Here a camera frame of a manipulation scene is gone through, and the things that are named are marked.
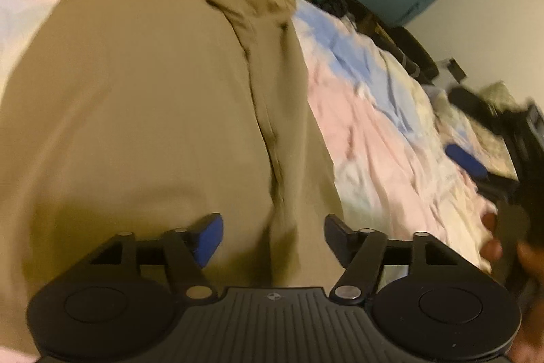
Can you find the black wall socket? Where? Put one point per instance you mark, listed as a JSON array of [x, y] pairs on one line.
[[455, 68]]

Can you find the person's right hand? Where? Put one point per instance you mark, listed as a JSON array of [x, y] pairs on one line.
[[492, 250]]

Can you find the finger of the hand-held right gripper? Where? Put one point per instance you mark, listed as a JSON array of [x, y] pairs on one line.
[[471, 101], [465, 161]]

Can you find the pastel bed blanket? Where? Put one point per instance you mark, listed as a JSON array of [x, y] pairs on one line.
[[374, 125]]

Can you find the patterned pillow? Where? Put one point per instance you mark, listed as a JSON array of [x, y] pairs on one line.
[[495, 137]]

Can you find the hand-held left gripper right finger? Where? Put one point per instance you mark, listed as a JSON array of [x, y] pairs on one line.
[[335, 236]]

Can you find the khaki shirt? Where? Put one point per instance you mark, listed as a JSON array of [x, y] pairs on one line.
[[148, 112]]

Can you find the person's right forearm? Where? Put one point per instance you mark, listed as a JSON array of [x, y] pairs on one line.
[[529, 324]]

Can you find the dark sofa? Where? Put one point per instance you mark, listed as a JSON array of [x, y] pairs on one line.
[[403, 44]]

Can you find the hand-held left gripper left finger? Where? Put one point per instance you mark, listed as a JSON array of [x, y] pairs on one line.
[[210, 239]]

